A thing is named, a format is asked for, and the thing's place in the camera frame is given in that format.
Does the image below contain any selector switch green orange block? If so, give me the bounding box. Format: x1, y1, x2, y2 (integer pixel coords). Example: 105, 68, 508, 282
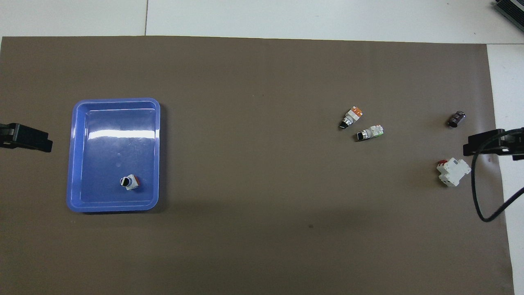
354, 125, 384, 143

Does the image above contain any small black electronic component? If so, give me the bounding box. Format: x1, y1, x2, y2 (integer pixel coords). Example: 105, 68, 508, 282
447, 111, 466, 128

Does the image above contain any white red circuit breaker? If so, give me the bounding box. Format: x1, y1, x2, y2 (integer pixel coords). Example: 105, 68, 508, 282
436, 157, 471, 187

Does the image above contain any blue plastic tray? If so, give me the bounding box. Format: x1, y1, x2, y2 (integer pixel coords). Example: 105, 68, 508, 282
66, 98, 161, 213

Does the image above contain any grey finned metal device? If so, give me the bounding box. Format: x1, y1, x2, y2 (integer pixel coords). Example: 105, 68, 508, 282
493, 0, 524, 21

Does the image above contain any brown paper table mat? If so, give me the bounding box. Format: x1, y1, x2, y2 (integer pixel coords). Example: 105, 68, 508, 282
0, 36, 515, 295

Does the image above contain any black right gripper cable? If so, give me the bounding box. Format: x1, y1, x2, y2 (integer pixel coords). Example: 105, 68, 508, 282
471, 129, 524, 222

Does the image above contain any white selector switch black knob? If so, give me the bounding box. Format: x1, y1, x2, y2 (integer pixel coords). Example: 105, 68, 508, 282
120, 174, 140, 191

